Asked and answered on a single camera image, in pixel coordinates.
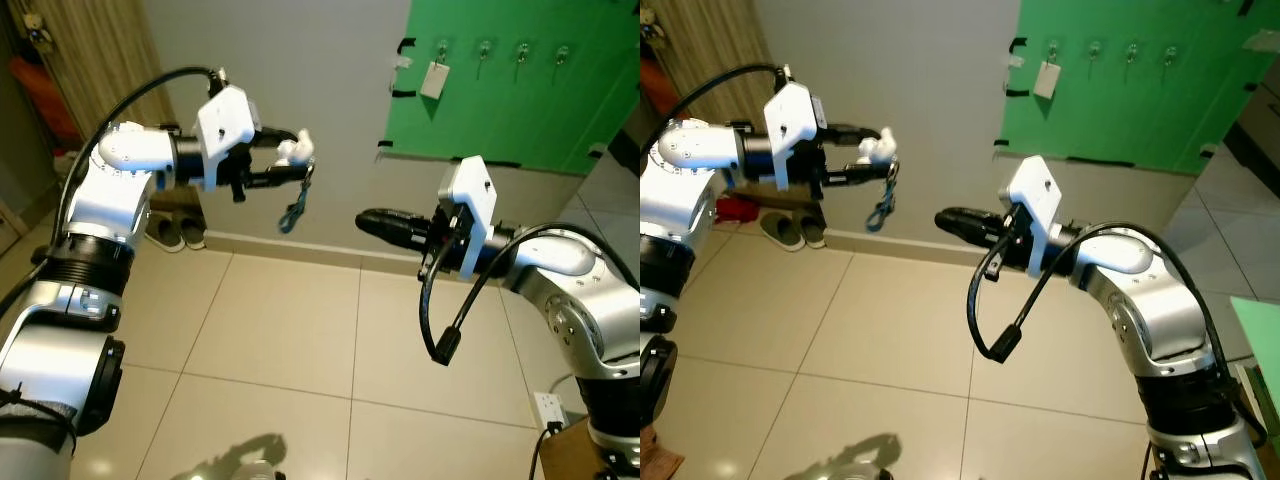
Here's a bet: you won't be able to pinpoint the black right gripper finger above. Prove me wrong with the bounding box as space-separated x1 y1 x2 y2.
362 228 433 249
942 228 1007 249
357 208 431 229
935 207 1005 229

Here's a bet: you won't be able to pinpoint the keys with white keychain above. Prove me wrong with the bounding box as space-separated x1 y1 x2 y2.
276 128 318 236
858 128 901 233

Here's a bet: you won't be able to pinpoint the red shoe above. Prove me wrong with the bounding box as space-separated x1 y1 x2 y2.
715 197 761 227

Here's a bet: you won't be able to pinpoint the wood grain cabinet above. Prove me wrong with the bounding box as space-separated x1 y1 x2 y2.
18 0 208 216
640 0 831 216

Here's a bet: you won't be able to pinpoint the orange red bag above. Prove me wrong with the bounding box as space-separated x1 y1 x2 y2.
8 55 81 151
640 60 673 119

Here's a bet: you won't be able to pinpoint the white power strip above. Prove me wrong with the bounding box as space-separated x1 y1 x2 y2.
533 392 567 433

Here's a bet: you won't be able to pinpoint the green plastic sheet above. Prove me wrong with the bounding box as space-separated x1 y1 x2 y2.
1230 296 1280 421

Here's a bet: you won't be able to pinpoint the brown wooden object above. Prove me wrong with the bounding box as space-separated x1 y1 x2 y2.
640 425 687 480

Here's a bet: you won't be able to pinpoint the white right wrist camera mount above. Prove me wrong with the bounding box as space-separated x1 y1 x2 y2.
1008 155 1064 277
438 155 498 279

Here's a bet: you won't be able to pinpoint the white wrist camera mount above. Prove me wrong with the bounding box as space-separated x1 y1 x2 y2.
765 80 830 191
438 155 498 279
1008 155 1064 277
195 85 263 191

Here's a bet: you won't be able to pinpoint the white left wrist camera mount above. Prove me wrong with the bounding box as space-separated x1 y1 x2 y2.
195 85 263 191
765 80 830 191

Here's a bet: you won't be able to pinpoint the green wall board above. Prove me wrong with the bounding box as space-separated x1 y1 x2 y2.
378 0 641 179
998 0 1280 177

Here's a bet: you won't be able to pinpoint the black plug with cable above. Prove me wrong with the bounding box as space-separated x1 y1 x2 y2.
528 422 563 480

